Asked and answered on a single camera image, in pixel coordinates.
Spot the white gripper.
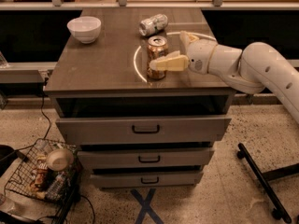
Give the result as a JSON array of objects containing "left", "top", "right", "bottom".
[{"left": 149, "top": 31, "right": 217, "bottom": 75}]

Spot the orange soda can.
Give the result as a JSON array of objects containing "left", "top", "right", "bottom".
[{"left": 147, "top": 35, "right": 168, "bottom": 80}]

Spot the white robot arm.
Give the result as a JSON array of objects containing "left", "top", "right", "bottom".
[{"left": 149, "top": 31, "right": 299, "bottom": 122}]

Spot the silver can lying down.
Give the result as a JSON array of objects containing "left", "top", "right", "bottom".
[{"left": 139, "top": 14, "right": 168, "bottom": 36}]

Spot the white bowl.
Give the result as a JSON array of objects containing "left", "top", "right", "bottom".
[{"left": 67, "top": 16, "right": 102, "bottom": 44}]

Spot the beige bowl in basket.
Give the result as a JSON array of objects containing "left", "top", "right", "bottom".
[{"left": 46, "top": 148, "right": 74, "bottom": 171}]

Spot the top grey drawer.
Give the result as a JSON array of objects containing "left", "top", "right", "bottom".
[{"left": 56, "top": 115, "right": 231, "bottom": 145}]

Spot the grey drawer cabinet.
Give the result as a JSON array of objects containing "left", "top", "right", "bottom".
[{"left": 45, "top": 7, "right": 235, "bottom": 175}]

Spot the middle grey drawer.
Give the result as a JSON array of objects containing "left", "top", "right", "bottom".
[{"left": 78, "top": 147, "right": 214, "bottom": 170}]

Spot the black chair base leg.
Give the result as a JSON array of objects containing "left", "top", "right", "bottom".
[{"left": 236, "top": 143, "right": 299, "bottom": 224}]

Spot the black power cable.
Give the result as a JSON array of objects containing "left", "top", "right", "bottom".
[{"left": 39, "top": 91, "right": 52, "bottom": 140}]

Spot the black wire basket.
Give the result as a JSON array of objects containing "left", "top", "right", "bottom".
[{"left": 5, "top": 139, "right": 81, "bottom": 224}]

